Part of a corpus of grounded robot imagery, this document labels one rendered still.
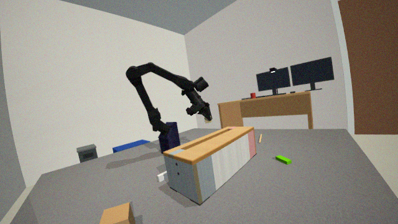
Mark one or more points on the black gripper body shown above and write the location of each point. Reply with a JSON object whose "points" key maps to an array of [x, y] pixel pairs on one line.
{"points": [[199, 103]]}

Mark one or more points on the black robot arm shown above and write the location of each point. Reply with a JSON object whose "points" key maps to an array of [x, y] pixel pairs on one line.
{"points": [[134, 74]]}

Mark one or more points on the green rectangular block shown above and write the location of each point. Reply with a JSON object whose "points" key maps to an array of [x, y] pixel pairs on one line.
{"points": [[283, 159]]}

